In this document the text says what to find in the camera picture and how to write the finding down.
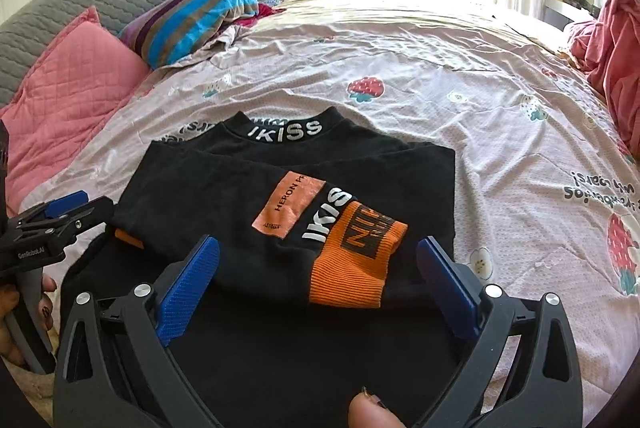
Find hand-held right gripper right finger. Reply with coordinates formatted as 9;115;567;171
415;234;586;428

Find striped colourful pillow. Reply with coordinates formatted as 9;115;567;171
117;0;261;70

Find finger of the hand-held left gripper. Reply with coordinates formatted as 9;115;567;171
19;196;116;249
30;190;91;221

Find pink strawberry print bed sheet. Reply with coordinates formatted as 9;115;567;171
20;0;640;420

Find person's left hand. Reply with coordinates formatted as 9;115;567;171
0;273;58;366

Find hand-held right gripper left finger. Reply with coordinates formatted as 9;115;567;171
52;234;231;428

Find person's right hand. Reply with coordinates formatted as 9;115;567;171
347;387;407;428

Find black sweater with orange cuffs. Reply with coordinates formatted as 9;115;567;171
57;105;487;428

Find pink quilted pillow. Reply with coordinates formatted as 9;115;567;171
0;5;154;219

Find white desk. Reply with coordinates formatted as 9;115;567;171
542;0;602;27

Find cream fluffy blanket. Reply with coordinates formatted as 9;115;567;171
0;353;56;411

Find pink crumpled duvet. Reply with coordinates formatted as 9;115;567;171
567;0;640;149

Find dark red garment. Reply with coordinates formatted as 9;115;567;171
234;0;287;29

